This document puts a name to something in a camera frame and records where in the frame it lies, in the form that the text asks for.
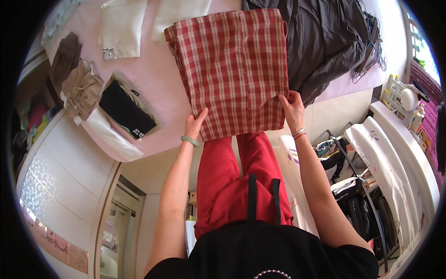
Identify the person's right fingers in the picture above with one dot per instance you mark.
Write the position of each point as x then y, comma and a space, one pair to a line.
288, 95

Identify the green jade bangle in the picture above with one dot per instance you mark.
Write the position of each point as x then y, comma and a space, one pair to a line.
190, 141

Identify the shelf of colourful clothes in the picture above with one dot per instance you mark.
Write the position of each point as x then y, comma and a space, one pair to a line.
33, 122

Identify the cream folded garment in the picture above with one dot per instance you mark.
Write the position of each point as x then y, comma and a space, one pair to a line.
177, 17

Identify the white patterned wardrobe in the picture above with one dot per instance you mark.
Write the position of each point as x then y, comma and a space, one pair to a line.
66, 195

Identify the black folded garment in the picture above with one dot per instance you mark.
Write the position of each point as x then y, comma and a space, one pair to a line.
126, 110

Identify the pink bed sheet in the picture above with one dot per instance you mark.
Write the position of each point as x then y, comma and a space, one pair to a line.
153, 80

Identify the khaki folded garment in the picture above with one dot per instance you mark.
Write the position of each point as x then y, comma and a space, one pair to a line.
139, 101

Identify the red plaid cloth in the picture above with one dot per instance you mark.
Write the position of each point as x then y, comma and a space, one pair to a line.
232, 71

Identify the person's body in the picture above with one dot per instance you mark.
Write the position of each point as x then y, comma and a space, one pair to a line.
264, 253

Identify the person's legs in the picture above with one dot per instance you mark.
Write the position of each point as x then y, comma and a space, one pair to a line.
240, 181

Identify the white folded garment with print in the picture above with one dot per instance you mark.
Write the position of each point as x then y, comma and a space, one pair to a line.
122, 29

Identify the dark grey garment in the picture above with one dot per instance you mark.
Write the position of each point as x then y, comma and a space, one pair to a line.
324, 45

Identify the pale green folded garment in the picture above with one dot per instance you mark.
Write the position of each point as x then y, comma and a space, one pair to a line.
60, 15

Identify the beige crumpled garment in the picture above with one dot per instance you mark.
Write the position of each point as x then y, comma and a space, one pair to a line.
82, 92

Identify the brown folded garment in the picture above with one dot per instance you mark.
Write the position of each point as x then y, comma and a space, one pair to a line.
65, 57

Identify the person's right hand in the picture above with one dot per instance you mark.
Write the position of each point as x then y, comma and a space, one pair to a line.
293, 111

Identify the person's left hand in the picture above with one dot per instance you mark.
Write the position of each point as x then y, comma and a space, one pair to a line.
193, 126

